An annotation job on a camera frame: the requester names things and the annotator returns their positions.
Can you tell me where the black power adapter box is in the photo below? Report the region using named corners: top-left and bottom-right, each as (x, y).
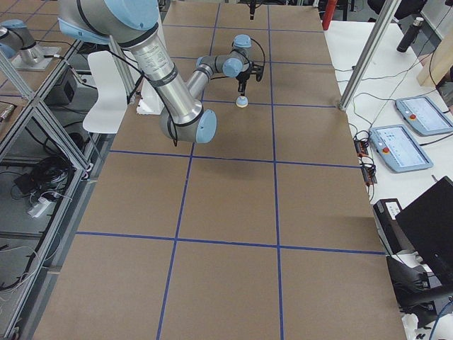
top-left (45, 74), bottom-right (76, 106)

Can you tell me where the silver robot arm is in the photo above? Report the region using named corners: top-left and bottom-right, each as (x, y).
top-left (58, 1), bottom-right (252, 144)

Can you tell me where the black electronics board with wires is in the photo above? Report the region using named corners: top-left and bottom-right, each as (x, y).
top-left (352, 130), bottom-right (377, 187)

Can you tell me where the black camera cable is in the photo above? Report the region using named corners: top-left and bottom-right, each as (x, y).
top-left (249, 38), bottom-right (266, 67)

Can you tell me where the blue and cream bell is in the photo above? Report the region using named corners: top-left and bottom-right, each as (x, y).
top-left (236, 96), bottom-right (248, 108)

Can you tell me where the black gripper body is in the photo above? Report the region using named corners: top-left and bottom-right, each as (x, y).
top-left (236, 72), bottom-right (249, 83)

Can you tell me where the black laptop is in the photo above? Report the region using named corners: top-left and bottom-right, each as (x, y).
top-left (396, 176), bottom-right (452, 285)

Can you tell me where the grey robot base mount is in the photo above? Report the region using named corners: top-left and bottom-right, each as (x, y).
top-left (1, 19), bottom-right (61, 71)

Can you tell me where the black water bottle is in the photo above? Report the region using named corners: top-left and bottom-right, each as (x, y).
top-left (396, 16), bottom-right (425, 52)

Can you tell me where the white power strip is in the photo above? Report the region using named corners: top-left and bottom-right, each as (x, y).
top-left (27, 197), bottom-right (51, 218)

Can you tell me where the aluminium frame post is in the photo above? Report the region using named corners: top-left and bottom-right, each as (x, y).
top-left (338, 0), bottom-right (401, 111)

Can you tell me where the near blue teach pendant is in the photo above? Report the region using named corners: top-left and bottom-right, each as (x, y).
top-left (369, 125), bottom-right (433, 173)

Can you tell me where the red cylinder bottle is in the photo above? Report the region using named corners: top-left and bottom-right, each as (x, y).
top-left (322, 0), bottom-right (338, 30)

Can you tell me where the far blue teach pendant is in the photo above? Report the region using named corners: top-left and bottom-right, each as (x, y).
top-left (395, 96), bottom-right (452, 136)

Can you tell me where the wooden board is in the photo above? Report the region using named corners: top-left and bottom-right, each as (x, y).
top-left (417, 30), bottom-right (452, 86)

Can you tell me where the blue teach pendant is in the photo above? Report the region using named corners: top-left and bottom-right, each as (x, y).
top-left (369, 125), bottom-right (433, 173)
top-left (395, 96), bottom-right (452, 136)

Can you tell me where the white camera pole with base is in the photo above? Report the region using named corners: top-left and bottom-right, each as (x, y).
top-left (137, 80), bottom-right (164, 115)

